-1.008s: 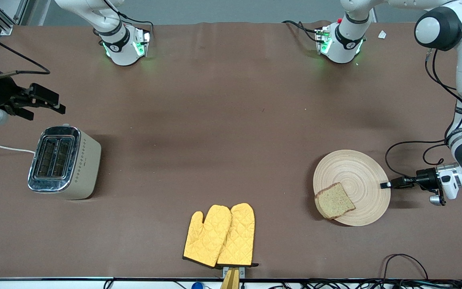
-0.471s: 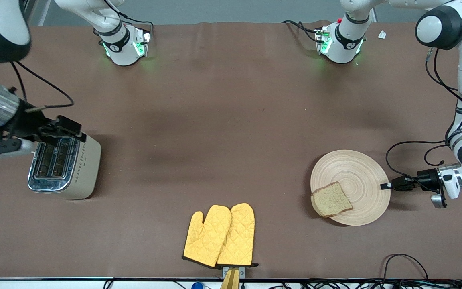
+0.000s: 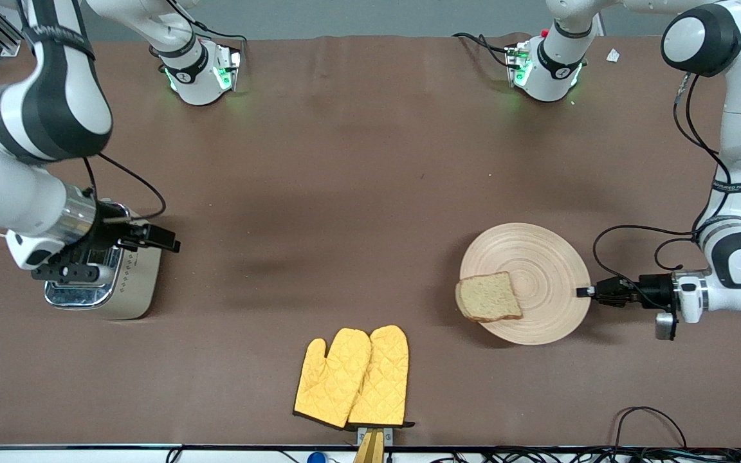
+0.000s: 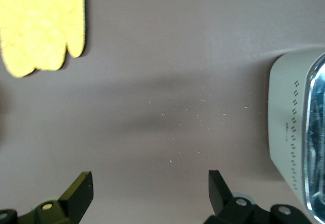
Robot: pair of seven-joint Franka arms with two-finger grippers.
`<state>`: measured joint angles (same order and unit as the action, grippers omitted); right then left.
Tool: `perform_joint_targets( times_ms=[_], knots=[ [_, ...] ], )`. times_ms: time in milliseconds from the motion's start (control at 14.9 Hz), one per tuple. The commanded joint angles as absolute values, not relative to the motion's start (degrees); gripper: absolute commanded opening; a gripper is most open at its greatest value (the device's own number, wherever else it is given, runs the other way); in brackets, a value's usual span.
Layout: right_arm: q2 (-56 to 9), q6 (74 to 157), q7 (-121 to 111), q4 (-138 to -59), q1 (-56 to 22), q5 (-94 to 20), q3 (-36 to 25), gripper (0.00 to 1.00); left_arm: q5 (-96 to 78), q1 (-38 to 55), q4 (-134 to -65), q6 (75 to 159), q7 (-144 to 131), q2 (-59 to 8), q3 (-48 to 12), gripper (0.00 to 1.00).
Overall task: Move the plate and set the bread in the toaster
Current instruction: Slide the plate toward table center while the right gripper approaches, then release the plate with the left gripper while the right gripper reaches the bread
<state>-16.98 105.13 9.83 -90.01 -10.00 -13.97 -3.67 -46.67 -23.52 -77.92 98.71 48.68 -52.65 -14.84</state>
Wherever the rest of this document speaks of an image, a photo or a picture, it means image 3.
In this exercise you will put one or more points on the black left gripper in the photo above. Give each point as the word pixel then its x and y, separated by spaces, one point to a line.
pixel 652 286

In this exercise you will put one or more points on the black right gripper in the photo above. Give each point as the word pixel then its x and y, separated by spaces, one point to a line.
pixel 108 226

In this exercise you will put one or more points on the round wooden plate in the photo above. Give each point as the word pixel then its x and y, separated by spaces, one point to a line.
pixel 538 257

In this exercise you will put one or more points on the brown bread slice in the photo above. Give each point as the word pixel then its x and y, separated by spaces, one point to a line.
pixel 489 297

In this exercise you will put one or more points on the beige chrome two-slot toaster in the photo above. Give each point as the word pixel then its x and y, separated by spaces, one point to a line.
pixel 139 283

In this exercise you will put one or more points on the yellow quilted oven mitt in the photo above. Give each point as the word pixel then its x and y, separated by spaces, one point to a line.
pixel 383 379
pixel 335 379

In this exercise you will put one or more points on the small white paper scrap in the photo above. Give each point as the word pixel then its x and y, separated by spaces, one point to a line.
pixel 613 55

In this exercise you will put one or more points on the small blue round object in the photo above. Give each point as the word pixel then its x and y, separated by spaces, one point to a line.
pixel 316 458

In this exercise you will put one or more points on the wooden sticks with metal bracket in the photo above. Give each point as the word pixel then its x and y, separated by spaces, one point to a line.
pixel 370 447

